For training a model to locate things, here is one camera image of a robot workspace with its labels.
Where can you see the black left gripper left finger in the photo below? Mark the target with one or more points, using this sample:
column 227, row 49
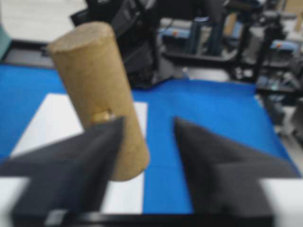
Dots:
column 70, row 175

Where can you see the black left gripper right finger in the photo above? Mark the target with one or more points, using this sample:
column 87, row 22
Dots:
column 223, row 176

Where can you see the wooden mallet hammer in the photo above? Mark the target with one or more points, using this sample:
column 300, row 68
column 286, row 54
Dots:
column 90, row 65

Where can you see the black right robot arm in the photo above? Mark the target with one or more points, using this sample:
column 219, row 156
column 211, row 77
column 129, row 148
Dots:
column 135, row 24

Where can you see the large white board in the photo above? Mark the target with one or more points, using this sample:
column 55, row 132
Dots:
column 54, row 121

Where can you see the blue table cloth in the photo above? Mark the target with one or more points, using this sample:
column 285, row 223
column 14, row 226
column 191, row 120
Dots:
column 228, row 109

